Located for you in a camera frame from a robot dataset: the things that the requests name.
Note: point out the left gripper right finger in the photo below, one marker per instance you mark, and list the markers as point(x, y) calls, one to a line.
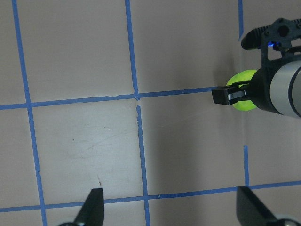
point(251, 211)

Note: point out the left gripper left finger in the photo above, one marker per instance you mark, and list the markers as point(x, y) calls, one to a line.
point(92, 211)

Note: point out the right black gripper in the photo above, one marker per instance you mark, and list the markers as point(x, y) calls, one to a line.
point(270, 89)

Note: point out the green apple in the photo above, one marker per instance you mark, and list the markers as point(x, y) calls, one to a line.
point(246, 75)

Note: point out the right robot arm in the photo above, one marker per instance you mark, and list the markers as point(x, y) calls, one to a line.
point(276, 90)

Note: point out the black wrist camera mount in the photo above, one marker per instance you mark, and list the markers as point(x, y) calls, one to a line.
point(280, 35)

